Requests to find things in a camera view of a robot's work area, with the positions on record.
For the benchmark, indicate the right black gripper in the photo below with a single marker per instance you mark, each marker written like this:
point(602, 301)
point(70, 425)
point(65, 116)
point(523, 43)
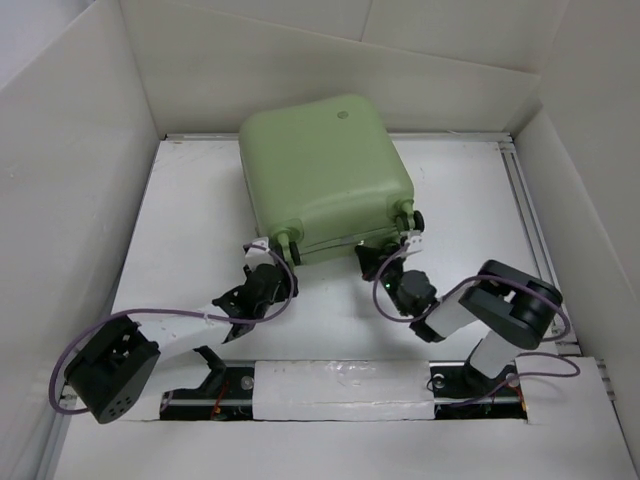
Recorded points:
point(370, 260)

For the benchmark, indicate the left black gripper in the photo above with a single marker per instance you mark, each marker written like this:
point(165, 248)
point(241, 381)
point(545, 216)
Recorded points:
point(284, 287)

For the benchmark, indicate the light green suitcase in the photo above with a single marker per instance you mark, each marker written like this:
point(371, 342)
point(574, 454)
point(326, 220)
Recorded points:
point(325, 176)

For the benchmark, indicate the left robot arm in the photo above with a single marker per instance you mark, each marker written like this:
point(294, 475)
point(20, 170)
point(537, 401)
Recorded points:
point(111, 371)

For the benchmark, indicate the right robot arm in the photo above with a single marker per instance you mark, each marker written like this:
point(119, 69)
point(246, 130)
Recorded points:
point(517, 309)

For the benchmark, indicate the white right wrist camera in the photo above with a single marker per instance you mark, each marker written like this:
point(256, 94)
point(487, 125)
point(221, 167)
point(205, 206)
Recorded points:
point(411, 244)

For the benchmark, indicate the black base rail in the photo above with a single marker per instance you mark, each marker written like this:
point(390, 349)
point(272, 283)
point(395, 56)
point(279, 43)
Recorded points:
point(350, 391)

